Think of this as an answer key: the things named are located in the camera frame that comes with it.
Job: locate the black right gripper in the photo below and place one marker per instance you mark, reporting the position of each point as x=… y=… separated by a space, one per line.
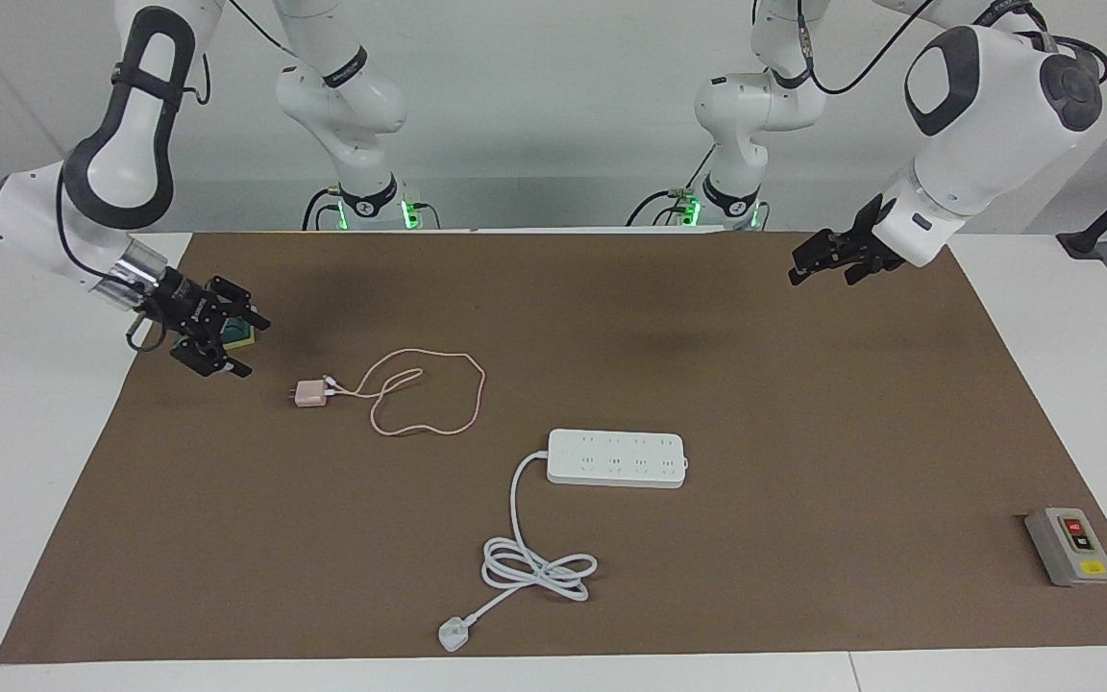
x=184 y=306

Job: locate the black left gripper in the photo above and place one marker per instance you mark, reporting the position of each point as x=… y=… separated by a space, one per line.
x=856 y=248

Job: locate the pink charger adapter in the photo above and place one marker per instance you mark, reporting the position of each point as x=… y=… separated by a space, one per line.
x=308 y=393

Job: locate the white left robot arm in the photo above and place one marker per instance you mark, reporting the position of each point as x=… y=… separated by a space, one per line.
x=986 y=125

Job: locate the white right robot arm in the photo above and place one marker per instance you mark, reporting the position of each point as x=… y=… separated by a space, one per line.
x=121 y=163

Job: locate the white power strip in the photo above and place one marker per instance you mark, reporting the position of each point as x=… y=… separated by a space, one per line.
x=616 y=459

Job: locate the green block with white clip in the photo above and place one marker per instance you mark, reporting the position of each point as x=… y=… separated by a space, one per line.
x=240 y=334

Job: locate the brown table mat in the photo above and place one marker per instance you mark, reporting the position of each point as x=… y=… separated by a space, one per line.
x=707 y=404

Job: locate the grey on-off switch box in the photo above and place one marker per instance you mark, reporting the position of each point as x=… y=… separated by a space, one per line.
x=1070 y=548

